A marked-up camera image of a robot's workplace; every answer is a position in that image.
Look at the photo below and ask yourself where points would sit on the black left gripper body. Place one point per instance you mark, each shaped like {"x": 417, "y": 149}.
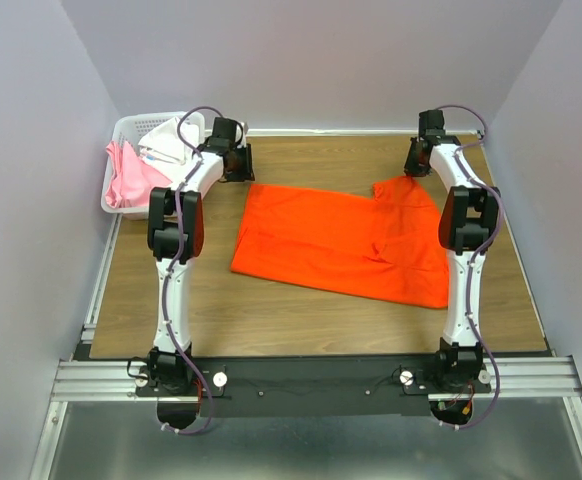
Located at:
{"x": 242, "y": 166}

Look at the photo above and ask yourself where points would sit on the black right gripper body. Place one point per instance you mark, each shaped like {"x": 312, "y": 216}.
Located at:
{"x": 414, "y": 166}

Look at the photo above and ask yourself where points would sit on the orange t shirt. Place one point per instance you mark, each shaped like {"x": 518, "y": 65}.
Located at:
{"x": 382, "y": 247}

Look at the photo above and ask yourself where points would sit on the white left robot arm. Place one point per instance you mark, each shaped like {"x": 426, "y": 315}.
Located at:
{"x": 175, "y": 237}

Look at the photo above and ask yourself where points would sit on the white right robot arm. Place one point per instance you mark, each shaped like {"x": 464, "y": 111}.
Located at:
{"x": 470, "y": 221}

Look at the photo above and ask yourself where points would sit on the white t shirt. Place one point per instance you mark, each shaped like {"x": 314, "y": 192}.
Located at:
{"x": 170, "y": 151}

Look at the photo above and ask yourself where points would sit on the pink t shirt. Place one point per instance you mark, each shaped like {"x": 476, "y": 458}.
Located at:
{"x": 132, "y": 180}

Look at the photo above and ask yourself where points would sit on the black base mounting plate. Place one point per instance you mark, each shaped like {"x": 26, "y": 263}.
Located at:
{"x": 304, "y": 386}

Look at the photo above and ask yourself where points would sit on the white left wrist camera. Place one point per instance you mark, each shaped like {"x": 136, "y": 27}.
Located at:
{"x": 242, "y": 130}

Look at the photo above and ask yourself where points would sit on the aluminium frame rail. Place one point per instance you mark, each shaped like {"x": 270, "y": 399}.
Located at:
{"x": 328, "y": 417}

